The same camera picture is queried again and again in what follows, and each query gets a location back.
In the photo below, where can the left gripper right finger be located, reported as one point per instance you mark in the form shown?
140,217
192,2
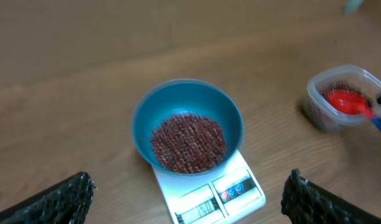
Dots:
304,202

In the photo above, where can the red beans in bowl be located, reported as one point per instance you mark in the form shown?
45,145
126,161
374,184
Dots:
189,144

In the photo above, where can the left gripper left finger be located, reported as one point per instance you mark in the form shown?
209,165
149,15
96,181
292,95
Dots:
66,202

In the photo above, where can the clear plastic container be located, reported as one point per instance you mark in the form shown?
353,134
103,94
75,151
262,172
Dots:
323,114

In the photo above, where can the blue metal bowl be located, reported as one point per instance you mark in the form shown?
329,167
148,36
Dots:
186,97

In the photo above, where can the orange measuring scoop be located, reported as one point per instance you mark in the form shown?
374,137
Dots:
351,103

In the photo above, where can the white digital kitchen scale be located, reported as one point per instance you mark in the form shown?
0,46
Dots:
225,195

